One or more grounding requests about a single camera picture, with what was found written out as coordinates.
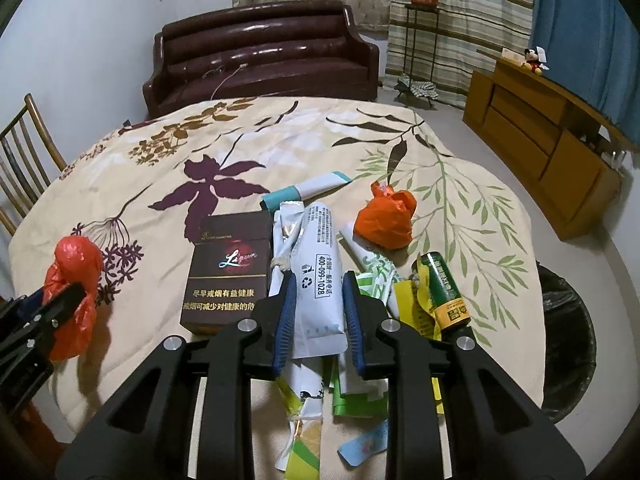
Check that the wooden chair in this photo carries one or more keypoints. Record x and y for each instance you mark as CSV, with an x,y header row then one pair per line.
x,y
24,178

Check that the brown cigarette box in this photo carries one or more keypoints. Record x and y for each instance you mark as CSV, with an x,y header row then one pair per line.
x,y
229,272

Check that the small box on cabinet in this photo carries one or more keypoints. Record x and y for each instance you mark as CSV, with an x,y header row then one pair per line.
x,y
512,57

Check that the blue curtain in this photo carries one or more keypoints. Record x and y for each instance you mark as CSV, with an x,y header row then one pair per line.
x,y
593,51

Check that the green yellow white wrapper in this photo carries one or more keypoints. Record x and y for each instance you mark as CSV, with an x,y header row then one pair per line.
x,y
301,387

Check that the red plastic bag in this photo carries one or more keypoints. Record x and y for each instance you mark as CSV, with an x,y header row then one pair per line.
x,y
77,260

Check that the floral beige tablecloth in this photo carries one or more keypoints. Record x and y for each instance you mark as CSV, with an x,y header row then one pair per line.
x,y
140,195

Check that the striped cloth on stand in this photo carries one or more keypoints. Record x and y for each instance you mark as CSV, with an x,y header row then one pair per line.
x,y
420,89

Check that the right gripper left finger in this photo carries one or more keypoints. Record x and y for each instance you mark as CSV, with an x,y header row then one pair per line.
x,y
275,317

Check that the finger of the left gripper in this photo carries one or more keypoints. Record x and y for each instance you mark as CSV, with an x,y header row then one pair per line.
x,y
22,309
48,319

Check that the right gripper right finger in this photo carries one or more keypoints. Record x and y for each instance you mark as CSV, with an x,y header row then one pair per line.
x,y
372,356

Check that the wooden tv cabinet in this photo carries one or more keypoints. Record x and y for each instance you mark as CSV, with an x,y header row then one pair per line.
x,y
562,150

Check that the orange plastic bag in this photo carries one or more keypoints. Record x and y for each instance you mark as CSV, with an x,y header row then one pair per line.
x,y
386,221

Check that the striped curtain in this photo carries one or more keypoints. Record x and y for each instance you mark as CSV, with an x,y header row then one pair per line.
x,y
447,47

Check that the teal capped white tube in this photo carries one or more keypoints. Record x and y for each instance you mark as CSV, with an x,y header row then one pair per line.
x,y
306,190

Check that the mickey mouse toy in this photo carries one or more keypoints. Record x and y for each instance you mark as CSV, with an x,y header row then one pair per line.
x,y
535,60

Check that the black lined trash bin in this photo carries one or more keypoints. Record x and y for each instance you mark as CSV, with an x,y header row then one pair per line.
x,y
571,346

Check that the dark brown leather sofa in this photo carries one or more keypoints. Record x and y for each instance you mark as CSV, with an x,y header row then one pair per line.
x,y
284,48

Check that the green battery can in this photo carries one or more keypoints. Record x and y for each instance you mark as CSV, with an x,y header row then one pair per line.
x,y
438,294

